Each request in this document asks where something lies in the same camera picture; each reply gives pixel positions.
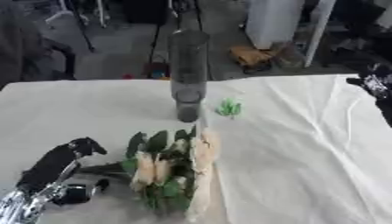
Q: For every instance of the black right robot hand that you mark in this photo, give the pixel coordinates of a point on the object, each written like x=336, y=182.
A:
x=376, y=83

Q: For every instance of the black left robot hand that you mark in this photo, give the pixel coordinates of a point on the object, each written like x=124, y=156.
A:
x=51, y=166

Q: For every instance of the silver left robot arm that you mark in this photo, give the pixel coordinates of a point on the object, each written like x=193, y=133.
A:
x=20, y=207

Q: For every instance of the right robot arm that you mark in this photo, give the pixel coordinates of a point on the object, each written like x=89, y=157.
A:
x=386, y=112

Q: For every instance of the tall dark glass vase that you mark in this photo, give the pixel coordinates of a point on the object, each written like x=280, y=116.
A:
x=188, y=73

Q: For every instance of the white flower bouquet green leaves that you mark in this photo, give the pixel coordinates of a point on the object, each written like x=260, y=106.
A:
x=161, y=172

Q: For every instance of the white cabinet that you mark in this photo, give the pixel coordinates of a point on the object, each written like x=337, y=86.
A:
x=271, y=22

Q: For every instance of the tan bag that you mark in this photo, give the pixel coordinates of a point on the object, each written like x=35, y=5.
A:
x=250, y=57

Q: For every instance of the thin black tripod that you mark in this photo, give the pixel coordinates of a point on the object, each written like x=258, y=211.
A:
x=81, y=26

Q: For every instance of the small green leaf sprig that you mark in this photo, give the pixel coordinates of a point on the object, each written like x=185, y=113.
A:
x=229, y=108

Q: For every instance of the long white flower stem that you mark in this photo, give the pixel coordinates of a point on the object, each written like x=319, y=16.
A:
x=204, y=175

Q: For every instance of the white post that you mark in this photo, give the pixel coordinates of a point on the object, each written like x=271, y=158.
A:
x=320, y=32

